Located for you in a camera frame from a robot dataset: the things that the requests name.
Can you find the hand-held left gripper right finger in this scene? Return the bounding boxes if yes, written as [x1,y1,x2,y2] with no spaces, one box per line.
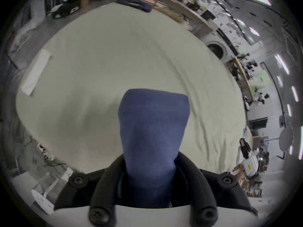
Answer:
[169,151,259,224]

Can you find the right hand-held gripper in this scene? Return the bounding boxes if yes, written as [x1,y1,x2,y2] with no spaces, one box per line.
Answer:
[239,138,259,176]

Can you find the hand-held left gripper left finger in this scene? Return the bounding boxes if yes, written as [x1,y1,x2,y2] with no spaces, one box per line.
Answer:
[53,152,126,224]

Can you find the dark blue shirt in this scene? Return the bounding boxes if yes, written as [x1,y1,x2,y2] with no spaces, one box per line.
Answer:
[118,88,190,209]

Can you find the white stand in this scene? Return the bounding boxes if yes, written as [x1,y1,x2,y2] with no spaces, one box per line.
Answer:
[30,166,74,215]

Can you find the white washing machine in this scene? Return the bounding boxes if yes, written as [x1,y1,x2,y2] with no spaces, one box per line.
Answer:
[203,35,234,62]

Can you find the folded white cloth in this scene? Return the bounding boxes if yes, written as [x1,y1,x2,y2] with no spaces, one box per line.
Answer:
[20,49,52,96]

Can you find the long wooden table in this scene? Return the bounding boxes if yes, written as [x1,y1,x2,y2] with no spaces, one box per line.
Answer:
[155,0,219,31]

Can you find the stack of folded dark blue garments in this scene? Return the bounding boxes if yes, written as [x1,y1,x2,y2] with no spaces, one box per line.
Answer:
[116,0,153,13]

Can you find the black and white robot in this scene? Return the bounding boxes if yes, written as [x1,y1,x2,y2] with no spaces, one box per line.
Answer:
[48,1,81,19]

